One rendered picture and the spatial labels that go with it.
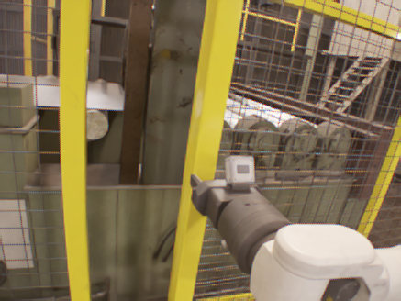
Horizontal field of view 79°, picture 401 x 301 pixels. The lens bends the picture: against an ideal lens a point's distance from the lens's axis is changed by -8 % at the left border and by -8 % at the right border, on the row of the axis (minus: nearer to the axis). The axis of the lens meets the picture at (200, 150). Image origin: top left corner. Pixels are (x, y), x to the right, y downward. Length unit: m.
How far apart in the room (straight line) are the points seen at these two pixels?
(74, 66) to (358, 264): 0.54
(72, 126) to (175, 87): 0.78
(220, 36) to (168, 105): 0.83
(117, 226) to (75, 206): 0.90
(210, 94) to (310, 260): 0.35
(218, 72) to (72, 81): 0.29
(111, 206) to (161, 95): 0.64
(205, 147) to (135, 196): 0.97
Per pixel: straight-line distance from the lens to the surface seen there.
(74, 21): 0.57
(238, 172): 0.42
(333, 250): 0.29
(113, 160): 3.58
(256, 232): 0.32
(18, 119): 1.36
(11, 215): 1.56
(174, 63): 1.28
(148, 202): 1.49
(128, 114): 1.29
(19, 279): 1.83
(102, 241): 1.61
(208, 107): 0.51
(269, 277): 0.30
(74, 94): 0.58
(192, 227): 0.62
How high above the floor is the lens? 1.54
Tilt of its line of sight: 18 degrees down
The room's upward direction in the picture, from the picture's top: 9 degrees clockwise
